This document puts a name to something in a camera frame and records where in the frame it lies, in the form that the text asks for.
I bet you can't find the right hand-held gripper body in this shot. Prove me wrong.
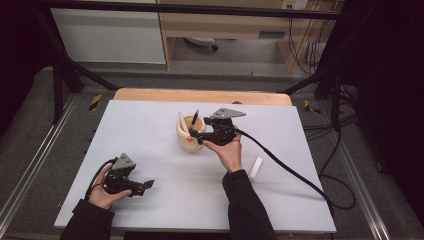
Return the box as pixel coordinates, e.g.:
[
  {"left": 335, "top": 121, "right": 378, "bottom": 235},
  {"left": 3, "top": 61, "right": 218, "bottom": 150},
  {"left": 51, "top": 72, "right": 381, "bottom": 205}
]
[{"left": 199, "top": 107, "right": 247, "bottom": 147}]

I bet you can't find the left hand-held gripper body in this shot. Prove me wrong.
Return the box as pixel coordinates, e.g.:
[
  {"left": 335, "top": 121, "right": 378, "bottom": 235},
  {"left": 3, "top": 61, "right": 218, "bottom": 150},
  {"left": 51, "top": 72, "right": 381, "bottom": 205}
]
[{"left": 102, "top": 153, "right": 148, "bottom": 198}]

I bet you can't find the wooden pen holder cup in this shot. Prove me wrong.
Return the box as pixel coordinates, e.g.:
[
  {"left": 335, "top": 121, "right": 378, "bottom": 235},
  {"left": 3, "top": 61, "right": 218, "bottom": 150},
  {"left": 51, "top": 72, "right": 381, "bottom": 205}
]
[{"left": 175, "top": 114, "right": 208, "bottom": 154}]

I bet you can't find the black pen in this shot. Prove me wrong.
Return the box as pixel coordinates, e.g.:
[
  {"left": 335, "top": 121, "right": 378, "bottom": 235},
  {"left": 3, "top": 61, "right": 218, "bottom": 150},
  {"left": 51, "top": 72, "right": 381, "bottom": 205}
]
[{"left": 189, "top": 108, "right": 200, "bottom": 131}]

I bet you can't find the white pen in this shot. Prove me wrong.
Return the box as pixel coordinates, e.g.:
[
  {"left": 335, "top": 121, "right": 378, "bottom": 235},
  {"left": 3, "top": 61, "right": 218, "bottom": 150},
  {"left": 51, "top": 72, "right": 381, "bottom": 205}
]
[{"left": 177, "top": 111, "right": 190, "bottom": 133}]

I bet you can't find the person's left hand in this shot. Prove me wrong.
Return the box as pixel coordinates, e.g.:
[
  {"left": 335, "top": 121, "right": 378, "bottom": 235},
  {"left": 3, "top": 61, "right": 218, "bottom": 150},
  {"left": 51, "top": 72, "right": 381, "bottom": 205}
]
[{"left": 88, "top": 162, "right": 133, "bottom": 211}]

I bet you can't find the person's right hand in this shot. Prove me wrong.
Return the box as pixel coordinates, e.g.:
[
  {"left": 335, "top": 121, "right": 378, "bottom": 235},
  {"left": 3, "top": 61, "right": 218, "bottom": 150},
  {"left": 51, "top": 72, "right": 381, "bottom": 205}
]
[{"left": 203, "top": 125, "right": 244, "bottom": 174}]

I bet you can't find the wooden table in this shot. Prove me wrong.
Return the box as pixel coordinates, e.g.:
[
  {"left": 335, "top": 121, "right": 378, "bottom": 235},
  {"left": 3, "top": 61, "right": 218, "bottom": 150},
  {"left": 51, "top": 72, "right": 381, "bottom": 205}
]
[{"left": 113, "top": 87, "right": 294, "bottom": 107}]

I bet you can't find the white table board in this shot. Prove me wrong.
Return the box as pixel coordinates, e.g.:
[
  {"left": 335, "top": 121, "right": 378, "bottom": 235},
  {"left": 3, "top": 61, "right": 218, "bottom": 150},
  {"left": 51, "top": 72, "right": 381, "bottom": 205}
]
[{"left": 54, "top": 99, "right": 337, "bottom": 234}]

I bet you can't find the white pen cap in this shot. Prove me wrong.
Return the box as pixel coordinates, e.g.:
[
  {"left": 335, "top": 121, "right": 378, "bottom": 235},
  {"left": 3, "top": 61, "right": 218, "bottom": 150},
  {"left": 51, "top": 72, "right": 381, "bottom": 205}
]
[{"left": 247, "top": 156, "right": 264, "bottom": 183}]

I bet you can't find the grey chair base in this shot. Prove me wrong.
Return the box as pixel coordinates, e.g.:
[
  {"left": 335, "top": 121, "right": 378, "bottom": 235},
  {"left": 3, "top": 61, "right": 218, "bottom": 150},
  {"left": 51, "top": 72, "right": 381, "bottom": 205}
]
[{"left": 183, "top": 36, "right": 220, "bottom": 52}]

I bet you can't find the light wooden desk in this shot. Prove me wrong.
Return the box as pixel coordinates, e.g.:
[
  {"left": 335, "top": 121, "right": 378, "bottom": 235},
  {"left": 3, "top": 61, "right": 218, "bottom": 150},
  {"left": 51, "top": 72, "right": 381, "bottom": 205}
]
[{"left": 156, "top": 0, "right": 338, "bottom": 73}]

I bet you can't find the white cabinet panel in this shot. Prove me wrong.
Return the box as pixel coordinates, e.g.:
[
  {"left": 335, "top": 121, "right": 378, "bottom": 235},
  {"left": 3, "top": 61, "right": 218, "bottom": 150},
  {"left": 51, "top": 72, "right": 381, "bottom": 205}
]
[{"left": 49, "top": 0, "right": 167, "bottom": 65}]

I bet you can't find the white power strip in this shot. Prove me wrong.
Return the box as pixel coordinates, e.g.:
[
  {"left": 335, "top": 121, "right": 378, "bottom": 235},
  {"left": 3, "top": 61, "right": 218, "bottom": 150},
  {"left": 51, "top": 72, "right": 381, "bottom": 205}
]
[{"left": 280, "top": 0, "right": 309, "bottom": 11}]

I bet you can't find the black curtain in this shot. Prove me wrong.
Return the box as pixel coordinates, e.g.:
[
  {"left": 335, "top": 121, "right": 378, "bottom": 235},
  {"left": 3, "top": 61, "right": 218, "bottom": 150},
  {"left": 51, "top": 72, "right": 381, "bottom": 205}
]
[
  {"left": 0, "top": 0, "right": 64, "bottom": 134},
  {"left": 324, "top": 0, "right": 424, "bottom": 228}
]

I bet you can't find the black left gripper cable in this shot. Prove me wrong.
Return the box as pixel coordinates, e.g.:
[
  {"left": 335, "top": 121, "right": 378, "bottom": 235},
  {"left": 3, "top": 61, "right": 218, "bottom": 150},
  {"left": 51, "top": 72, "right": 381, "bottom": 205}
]
[{"left": 84, "top": 159, "right": 116, "bottom": 201}]

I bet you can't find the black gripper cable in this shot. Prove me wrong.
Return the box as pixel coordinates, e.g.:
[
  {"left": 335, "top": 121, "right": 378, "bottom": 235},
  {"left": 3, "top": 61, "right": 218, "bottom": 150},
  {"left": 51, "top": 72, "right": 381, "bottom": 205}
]
[
  {"left": 84, "top": 159, "right": 116, "bottom": 201},
  {"left": 233, "top": 128, "right": 336, "bottom": 219}
]

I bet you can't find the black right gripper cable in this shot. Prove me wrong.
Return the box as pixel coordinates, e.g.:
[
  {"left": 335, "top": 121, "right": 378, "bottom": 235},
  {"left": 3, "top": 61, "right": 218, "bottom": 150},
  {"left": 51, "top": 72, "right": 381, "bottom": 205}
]
[{"left": 233, "top": 128, "right": 336, "bottom": 219}]

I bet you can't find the aluminium rail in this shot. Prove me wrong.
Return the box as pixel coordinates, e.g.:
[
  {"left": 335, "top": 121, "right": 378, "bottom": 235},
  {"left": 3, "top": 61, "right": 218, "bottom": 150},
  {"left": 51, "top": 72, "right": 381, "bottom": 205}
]
[
  {"left": 0, "top": 94, "right": 78, "bottom": 228},
  {"left": 333, "top": 133, "right": 392, "bottom": 240}
]

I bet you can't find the bundle of black cables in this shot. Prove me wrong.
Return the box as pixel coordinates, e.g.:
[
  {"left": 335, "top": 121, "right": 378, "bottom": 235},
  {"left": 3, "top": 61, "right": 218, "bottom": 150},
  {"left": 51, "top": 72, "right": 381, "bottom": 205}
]
[{"left": 287, "top": 0, "right": 359, "bottom": 211}]

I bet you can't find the black metal frame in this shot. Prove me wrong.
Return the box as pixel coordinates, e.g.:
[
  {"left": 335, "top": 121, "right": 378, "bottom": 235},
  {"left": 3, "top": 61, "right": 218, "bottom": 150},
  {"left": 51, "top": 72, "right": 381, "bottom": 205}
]
[{"left": 33, "top": 0, "right": 344, "bottom": 125}]

